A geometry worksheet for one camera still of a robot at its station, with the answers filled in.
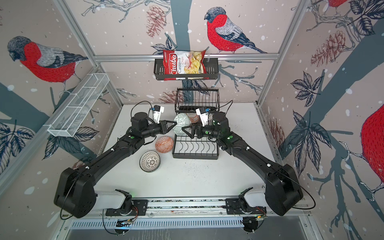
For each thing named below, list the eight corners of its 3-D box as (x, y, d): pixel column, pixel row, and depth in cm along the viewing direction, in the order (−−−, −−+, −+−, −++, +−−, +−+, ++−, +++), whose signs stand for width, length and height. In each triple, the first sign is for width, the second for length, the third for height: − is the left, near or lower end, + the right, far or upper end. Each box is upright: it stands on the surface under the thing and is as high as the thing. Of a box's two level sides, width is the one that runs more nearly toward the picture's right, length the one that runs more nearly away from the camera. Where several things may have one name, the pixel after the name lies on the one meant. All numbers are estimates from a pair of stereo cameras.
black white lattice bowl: (141, 174, 86) (137, 169, 79) (145, 156, 93) (142, 150, 87) (159, 174, 86) (156, 169, 79) (162, 156, 93) (159, 150, 87)
